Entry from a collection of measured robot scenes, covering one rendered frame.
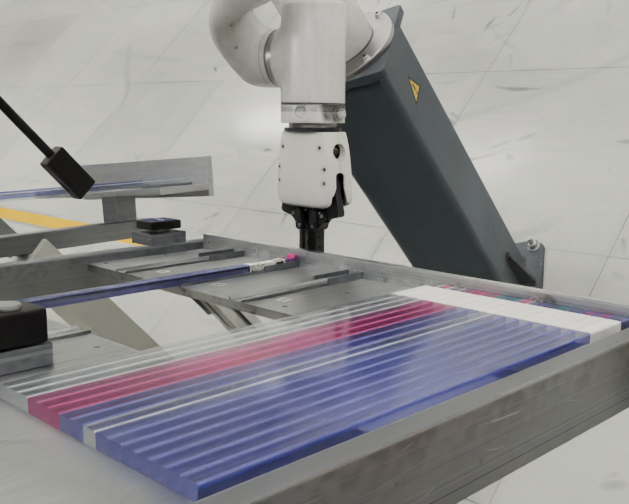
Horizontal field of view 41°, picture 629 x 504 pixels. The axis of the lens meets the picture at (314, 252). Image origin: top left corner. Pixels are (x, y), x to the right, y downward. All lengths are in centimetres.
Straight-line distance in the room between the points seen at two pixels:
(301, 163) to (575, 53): 146
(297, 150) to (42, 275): 36
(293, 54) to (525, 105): 133
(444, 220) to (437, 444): 111
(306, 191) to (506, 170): 114
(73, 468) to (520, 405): 30
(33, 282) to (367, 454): 70
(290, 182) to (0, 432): 64
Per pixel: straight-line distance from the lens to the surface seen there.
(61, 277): 112
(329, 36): 107
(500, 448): 59
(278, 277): 101
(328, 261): 105
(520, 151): 220
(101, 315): 140
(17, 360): 68
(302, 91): 106
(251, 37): 112
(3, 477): 50
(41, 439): 54
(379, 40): 143
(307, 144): 107
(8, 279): 108
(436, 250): 168
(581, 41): 247
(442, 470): 54
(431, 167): 152
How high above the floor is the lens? 138
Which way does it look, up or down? 37 degrees down
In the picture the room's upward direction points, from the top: 38 degrees counter-clockwise
